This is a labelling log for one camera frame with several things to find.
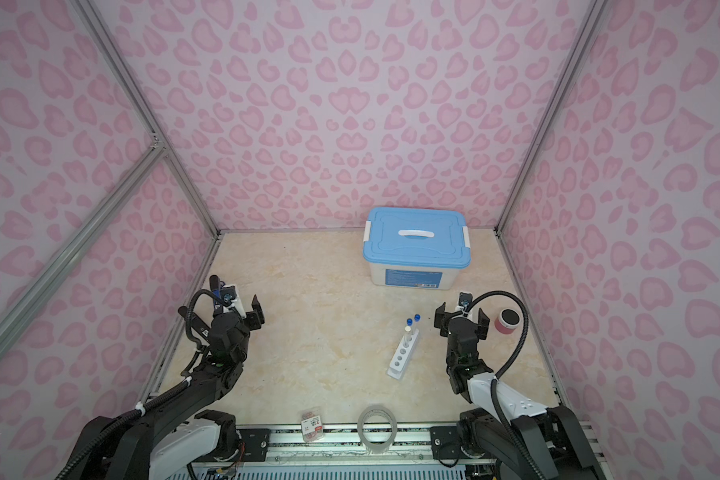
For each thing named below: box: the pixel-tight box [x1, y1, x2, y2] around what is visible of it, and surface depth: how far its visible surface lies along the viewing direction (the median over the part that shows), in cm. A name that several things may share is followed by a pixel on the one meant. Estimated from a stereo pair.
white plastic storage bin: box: [370, 263, 465, 290], surface depth 99 cm
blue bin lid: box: [363, 207, 472, 269], surface depth 97 cm
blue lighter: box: [209, 274, 221, 308], surface depth 102 cm
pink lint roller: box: [494, 308, 521, 335], surface depth 91 cm
